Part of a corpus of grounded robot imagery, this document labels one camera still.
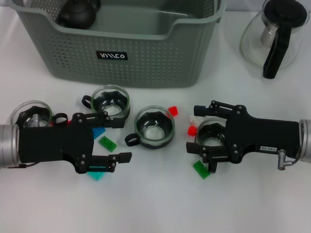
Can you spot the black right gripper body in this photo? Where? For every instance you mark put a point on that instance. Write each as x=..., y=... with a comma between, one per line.
x=267, y=136

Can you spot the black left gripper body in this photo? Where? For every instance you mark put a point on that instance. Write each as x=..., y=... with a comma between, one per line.
x=56, y=143

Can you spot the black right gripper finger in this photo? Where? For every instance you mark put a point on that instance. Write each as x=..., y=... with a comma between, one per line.
x=194, y=148
x=201, y=110

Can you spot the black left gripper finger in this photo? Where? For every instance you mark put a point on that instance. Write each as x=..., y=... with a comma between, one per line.
x=116, y=123
x=124, y=157

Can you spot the grey perforated storage bin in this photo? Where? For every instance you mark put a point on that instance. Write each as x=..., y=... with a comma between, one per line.
x=145, y=68

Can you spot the white toy brick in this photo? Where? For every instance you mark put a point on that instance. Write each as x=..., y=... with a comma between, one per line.
x=194, y=120

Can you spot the small red cube brick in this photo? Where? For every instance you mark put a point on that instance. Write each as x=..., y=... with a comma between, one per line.
x=173, y=111
x=192, y=130

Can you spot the blue square brick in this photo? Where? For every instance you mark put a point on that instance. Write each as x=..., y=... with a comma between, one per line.
x=98, y=133

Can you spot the green rectangular brick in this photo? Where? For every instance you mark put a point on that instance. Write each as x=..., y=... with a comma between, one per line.
x=108, y=143
x=201, y=170

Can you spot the cyan square brick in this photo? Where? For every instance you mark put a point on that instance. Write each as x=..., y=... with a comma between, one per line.
x=97, y=176

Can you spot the black ceramic teapot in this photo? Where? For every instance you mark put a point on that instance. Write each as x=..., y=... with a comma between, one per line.
x=75, y=14

